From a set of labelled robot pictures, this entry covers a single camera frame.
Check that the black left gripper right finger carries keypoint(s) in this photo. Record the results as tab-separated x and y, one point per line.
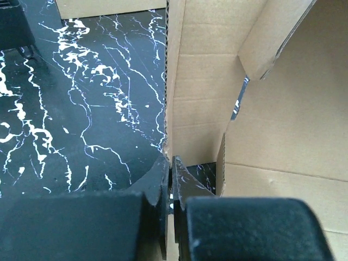
208	227

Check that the black wire tray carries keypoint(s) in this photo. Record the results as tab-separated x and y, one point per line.
15	29

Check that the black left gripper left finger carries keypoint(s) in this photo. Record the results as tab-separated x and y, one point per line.
130	224

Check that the closed brown cardboard box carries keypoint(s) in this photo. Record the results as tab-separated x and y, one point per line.
90	8

